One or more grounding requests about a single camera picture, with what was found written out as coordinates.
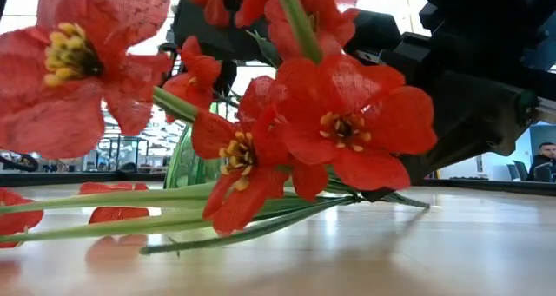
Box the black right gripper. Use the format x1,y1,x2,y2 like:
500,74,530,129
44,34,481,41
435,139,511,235
173,0,556,203

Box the red flower bunch yellow stamens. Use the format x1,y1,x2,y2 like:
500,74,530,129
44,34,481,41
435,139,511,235
0,0,439,256

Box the green glass vase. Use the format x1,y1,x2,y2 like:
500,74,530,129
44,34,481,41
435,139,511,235
163,102,223,189

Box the black office chair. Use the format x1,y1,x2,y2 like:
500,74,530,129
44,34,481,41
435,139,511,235
533,162,553,183
513,160,529,182

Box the person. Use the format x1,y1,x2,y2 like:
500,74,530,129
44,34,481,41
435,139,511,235
526,141,556,183

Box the black metal cage frame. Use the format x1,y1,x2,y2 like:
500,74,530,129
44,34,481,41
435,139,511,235
96,135,151,174

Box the black vacuum hose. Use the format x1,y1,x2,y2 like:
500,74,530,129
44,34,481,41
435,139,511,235
0,152,40,174

